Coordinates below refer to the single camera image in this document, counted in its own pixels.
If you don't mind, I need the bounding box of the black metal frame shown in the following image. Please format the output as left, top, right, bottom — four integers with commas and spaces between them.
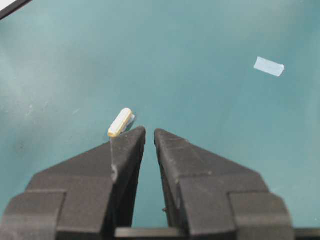
0, 0, 32, 20

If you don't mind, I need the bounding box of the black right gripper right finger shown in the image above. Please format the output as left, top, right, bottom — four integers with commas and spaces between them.
154, 128, 295, 240

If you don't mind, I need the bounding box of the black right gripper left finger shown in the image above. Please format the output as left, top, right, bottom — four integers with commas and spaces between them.
0, 126, 146, 240

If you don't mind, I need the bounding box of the small wooden dowel rod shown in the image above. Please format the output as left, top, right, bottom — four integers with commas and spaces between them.
107, 108, 133, 138

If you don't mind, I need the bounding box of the pale blue tape piece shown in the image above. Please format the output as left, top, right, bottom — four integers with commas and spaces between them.
253, 56, 285, 77

